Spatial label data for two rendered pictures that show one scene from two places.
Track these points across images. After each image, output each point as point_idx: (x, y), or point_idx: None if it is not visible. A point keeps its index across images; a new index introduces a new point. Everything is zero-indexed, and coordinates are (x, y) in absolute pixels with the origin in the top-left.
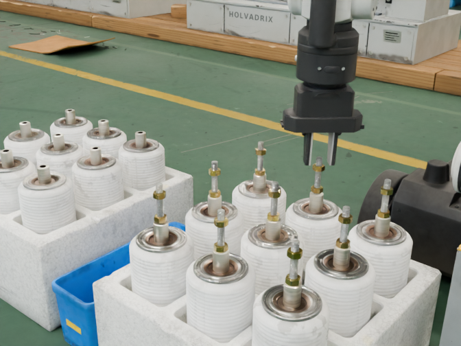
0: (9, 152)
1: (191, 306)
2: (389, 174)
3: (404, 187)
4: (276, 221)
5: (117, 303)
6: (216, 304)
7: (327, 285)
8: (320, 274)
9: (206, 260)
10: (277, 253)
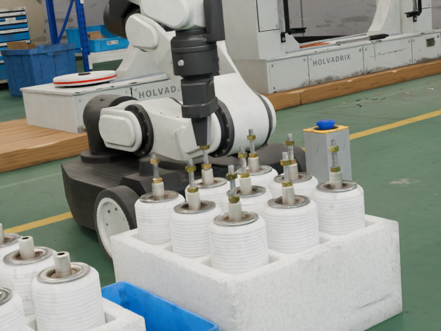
0: None
1: (304, 232)
2: (117, 188)
3: (147, 185)
4: (249, 176)
5: (263, 278)
6: (316, 216)
7: (312, 184)
8: (303, 182)
9: (278, 204)
10: (270, 192)
